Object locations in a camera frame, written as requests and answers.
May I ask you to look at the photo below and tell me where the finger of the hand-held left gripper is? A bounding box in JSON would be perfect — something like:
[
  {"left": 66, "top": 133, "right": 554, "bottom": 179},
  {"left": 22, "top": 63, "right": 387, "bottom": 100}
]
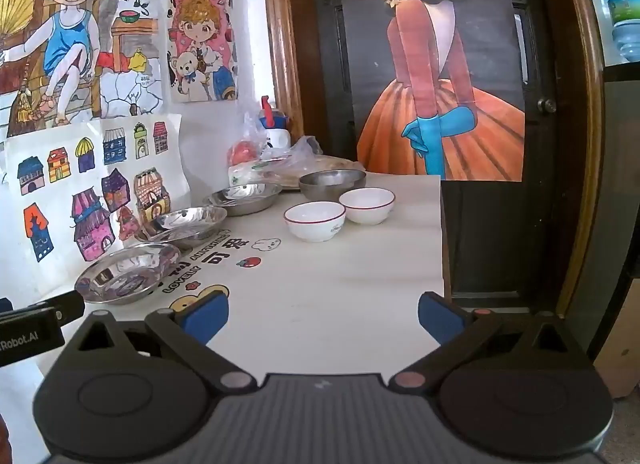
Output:
[{"left": 27, "top": 290, "right": 86, "bottom": 327}]

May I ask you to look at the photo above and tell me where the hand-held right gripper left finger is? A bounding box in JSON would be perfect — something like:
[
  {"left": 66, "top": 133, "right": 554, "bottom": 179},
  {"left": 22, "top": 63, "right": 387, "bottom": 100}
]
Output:
[{"left": 62, "top": 290, "right": 258, "bottom": 393}]

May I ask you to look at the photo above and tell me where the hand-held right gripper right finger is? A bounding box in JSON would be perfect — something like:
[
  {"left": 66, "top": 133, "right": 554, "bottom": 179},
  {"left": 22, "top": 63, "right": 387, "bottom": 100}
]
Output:
[{"left": 387, "top": 291, "right": 583, "bottom": 392}]

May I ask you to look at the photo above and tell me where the steel plate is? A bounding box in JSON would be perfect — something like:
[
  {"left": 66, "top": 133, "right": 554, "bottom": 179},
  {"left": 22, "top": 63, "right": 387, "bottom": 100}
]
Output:
[
  {"left": 202, "top": 182, "right": 284, "bottom": 217},
  {"left": 74, "top": 242, "right": 182, "bottom": 305},
  {"left": 134, "top": 206, "right": 229, "bottom": 251}
]

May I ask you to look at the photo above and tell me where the red-rimmed white bowl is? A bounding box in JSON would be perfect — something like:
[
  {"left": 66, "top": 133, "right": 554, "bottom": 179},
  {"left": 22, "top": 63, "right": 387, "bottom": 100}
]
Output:
[
  {"left": 338, "top": 188, "right": 397, "bottom": 225},
  {"left": 283, "top": 201, "right": 347, "bottom": 243}
]

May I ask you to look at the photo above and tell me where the steel bowl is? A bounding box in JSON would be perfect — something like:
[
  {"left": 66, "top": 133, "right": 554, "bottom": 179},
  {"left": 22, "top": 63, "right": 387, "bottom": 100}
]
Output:
[{"left": 298, "top": 169, "right": 368, "bottom": 203}]

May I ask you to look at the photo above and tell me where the white printed table cover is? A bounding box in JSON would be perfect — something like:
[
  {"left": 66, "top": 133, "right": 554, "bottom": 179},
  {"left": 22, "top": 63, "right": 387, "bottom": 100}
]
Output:
[{"left": 37, "top": 174, "right": 454, "bottom": 381}]

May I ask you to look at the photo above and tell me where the dark door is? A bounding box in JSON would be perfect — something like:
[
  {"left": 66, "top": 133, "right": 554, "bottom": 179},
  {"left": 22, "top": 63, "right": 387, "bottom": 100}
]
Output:
[{"left": 285, "top": 0, "right": 572, "bottom": 311}]

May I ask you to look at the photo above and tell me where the colourful houses drawing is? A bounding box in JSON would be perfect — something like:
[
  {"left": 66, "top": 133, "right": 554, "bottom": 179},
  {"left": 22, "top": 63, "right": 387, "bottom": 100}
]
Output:
[{"left": 0, "top": 112, "right": 192, "bottom": 297}]

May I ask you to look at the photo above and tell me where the white bagged food package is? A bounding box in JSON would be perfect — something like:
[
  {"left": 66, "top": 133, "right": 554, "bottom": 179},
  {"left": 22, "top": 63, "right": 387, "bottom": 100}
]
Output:
[{"left": 227, "top": 161, "right": 282, "bottom": 188}]

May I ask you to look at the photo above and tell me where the red tomato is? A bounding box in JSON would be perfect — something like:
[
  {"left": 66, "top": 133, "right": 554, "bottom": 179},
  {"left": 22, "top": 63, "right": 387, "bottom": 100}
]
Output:
[{"left": 228, "top": 141, "right": 259, "bottom": 167}]

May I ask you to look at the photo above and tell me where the plastic bag of flatbread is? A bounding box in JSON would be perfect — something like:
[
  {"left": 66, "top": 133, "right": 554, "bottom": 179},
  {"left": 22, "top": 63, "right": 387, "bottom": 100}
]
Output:
[{"left": 250, "top": 136, "right": 367, "bottom": 191}]

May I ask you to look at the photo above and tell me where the clear plastic bag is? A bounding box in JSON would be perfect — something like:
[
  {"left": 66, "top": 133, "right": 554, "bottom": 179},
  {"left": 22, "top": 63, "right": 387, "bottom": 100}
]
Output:
[{"left": 227, "top": 110, "right": 274, "bottom": 171}]

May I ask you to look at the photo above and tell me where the white bottle with blue lid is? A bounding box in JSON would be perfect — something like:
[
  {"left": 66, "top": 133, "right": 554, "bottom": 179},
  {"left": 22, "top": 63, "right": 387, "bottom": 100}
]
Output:
[{"left": 257, "top": 96, "right": 292, "bottom": 151}]

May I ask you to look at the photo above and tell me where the orange dress woman poster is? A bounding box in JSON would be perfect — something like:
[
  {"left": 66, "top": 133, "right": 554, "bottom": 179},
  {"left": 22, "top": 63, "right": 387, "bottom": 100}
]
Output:
[{"left": 333, "top": 0, "right": 527, "bottom": 183}]

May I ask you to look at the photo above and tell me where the boy with fan drawing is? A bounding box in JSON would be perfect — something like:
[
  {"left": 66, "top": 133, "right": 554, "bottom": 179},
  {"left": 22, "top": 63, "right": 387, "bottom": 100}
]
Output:
[{"left": 0, "top": 0, "right": 167, "bottom": 141}]

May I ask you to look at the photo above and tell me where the girl with bear drawing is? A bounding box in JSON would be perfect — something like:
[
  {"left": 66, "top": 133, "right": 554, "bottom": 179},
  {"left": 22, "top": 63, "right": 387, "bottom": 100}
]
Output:
[{"left": 167, "top": 0, "right": 240, "bottom": 106}]

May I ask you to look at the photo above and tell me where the clear plastic water bottle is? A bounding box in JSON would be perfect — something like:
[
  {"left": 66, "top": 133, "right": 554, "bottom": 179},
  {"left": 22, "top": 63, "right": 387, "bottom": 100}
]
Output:
[{"left": 589, "top": 0, "right": 640, "bottom": 65}]

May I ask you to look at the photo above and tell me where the wooden door frame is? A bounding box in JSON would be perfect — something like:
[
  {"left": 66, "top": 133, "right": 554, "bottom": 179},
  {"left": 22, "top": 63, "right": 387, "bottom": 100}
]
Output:
[{"left": 260, "top": 0, "right": 607, "bottom": 317}]

